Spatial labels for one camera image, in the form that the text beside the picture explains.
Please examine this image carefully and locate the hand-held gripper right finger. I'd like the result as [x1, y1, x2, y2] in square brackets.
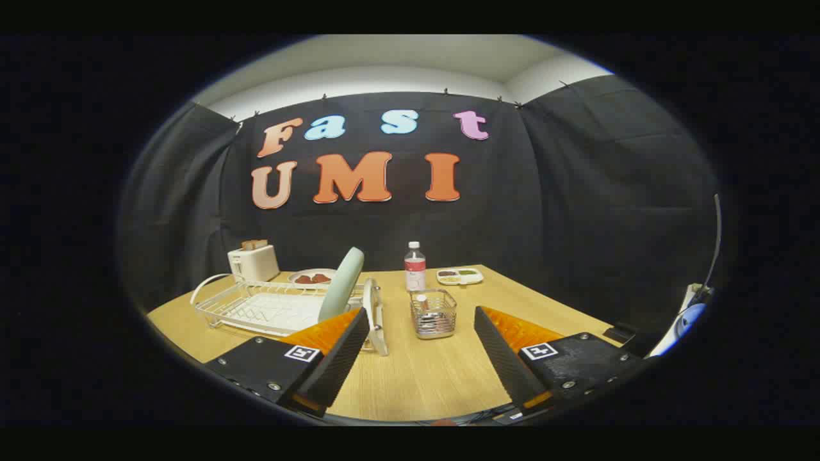
[474, 305, 651, 417]

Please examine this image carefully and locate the pale green plate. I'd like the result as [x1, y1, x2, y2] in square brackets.
[318, 247, 365, 323]

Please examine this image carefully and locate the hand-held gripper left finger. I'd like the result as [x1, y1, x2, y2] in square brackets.
[204, 307, 371, 419]

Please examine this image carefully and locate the white divided condiment tray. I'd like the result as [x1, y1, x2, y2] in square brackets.
[437, 267, 484, 286]

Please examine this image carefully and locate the white toaster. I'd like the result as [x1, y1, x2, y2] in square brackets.
[227, 245, 281, 283]

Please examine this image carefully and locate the white-tipped metal spoon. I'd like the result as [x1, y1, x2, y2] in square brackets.
[416, 293, 443, 334]

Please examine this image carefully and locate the white wire dish rack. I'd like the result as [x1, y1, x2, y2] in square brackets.
[190, 273, 390, 357]

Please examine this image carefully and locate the clear plastic bottle red label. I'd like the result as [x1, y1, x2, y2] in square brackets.
[404, 241, 427, 292]

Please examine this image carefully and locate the white plate with red food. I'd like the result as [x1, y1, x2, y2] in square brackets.
[288, 268, 337, 286]

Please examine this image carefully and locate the white and blue device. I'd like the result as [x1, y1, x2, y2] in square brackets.
[647, 284, 712, 358]

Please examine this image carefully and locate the metal wire basket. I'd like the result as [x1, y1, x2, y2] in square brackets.
[410, 289, 458, 339]

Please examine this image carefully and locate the black backdrop cloth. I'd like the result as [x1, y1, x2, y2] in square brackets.
[119, 74, 721, 350]

